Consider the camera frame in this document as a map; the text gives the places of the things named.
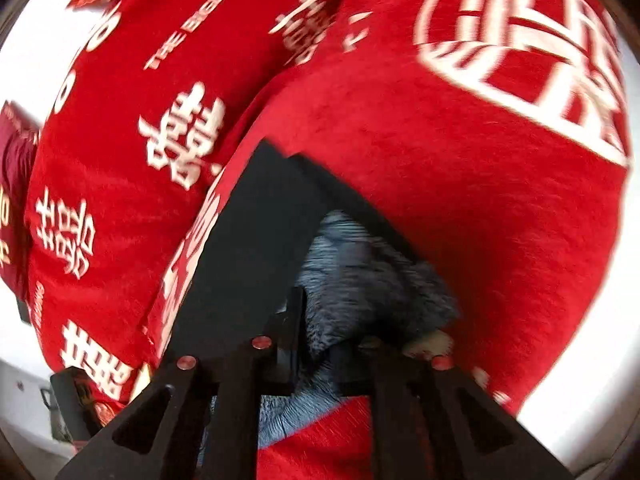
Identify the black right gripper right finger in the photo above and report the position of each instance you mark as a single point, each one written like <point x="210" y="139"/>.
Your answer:
<point x="439" y="424"/>

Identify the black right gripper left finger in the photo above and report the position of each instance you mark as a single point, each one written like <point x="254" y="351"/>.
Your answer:
<point x="195" y="419"/>

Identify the black fleece-lined pants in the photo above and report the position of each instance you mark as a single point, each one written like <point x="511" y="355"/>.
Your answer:
<point x="289" y="223"/>

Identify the red blanket with white characters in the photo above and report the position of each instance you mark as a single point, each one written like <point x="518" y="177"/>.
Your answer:
<point x="490" y="134"/>

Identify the dark red cushion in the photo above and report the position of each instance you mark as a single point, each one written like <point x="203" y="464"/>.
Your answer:
<point x="19" y="139"/>

